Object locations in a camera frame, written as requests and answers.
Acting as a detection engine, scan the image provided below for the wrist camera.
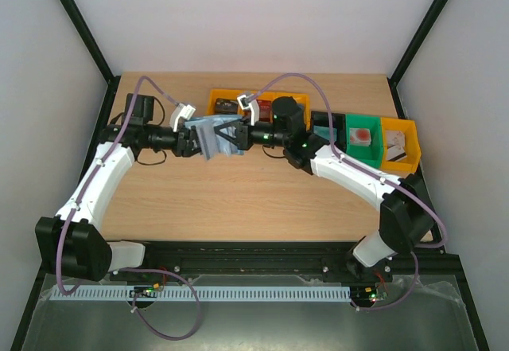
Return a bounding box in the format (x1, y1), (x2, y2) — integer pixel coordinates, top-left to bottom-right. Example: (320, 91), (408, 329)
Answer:
(169, 103), (196, 132)
(237, 93), (260, 126)

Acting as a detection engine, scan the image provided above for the teal card stack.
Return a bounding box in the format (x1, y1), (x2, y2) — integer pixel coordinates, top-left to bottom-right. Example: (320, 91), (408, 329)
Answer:
(313, 126), (337, 142)

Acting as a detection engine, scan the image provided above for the white pink credit card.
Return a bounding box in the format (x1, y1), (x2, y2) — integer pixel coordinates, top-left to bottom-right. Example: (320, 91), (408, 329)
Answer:
(386, 146), (407, 162)

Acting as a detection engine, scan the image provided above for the light blue cable duct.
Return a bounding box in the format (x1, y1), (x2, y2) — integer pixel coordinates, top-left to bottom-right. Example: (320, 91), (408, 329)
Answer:
(49, 285), (351, 302)

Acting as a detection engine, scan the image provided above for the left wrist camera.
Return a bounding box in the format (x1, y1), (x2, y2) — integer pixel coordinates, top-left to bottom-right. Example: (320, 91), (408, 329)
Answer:
(169, 103), (196, 132)

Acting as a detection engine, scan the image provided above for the far right orange bin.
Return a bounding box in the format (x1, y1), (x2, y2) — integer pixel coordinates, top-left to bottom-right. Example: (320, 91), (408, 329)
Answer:
(380, 117), (422, 174)

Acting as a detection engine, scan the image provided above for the green bin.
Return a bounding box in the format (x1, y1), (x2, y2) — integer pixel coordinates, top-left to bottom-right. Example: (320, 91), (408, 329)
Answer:
(346, 114), (384, 168)

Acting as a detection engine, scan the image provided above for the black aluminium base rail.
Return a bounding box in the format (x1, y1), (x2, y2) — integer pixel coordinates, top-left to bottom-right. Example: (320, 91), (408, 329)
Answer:
(89, 240), (464, 284)

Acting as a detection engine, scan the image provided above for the purple cable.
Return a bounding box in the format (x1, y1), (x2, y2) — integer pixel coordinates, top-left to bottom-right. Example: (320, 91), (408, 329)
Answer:
(248, 72), (446, 313)
(55, 75), (202, 341)

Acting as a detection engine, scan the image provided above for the black card stack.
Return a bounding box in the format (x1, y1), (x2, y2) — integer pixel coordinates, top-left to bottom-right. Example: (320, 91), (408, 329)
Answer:
(214, 98), (239, 115)

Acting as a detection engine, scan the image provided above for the right black frame post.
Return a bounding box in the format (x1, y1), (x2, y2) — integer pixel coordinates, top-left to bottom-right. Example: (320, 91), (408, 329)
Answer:
(388, 0), (468, 82)

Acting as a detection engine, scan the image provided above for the white pink card stack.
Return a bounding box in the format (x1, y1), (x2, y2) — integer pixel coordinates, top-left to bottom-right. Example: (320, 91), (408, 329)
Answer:
(385, 130), (406, 147)

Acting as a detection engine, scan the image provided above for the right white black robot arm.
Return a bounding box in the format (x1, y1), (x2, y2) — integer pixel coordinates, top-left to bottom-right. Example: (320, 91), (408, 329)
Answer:
(214, 95), (436, 281)

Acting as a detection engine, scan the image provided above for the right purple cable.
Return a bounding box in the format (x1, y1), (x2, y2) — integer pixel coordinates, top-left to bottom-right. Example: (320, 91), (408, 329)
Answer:
(248, 72), (446, 313)

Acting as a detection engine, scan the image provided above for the red white card stack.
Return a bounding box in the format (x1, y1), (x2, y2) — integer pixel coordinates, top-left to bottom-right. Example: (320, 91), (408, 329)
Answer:
(349, 127), (371, 146)

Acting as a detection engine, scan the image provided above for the black bin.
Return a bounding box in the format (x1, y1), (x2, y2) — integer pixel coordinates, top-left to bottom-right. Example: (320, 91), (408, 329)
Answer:
(310, 110), (348, 149)

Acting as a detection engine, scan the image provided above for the teal leather card holder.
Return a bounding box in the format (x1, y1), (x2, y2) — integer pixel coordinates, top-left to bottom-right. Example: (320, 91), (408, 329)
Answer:
(185, 115), (244, 161)

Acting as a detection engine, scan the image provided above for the orange bin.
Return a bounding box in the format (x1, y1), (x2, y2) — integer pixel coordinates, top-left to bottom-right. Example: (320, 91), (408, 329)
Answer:
(207, 88), (243, 115)
(380, 117), (422, 174)
(271, 92), (311, 128)
(256, 92), (275, 123)

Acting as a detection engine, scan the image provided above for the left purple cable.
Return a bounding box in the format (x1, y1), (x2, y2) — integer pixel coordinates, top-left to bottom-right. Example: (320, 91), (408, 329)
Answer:
(55, 75), (202, 341)

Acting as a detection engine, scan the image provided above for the left black frame post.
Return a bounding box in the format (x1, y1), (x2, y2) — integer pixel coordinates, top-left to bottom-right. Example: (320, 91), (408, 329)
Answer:
(41, 0), (120, 85)

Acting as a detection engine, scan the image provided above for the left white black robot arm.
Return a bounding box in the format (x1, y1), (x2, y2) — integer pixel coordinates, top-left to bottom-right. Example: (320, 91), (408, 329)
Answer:
(35, 95), (199, 281)

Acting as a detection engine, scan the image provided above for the black frame post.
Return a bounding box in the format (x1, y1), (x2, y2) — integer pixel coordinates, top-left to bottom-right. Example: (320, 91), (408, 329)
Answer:
(41, 0), (120, 85)
(388, 0), (468, 82)

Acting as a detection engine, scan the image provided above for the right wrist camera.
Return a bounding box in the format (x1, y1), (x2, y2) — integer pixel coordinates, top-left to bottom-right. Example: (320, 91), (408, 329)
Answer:
(237, 93), (260, 126)

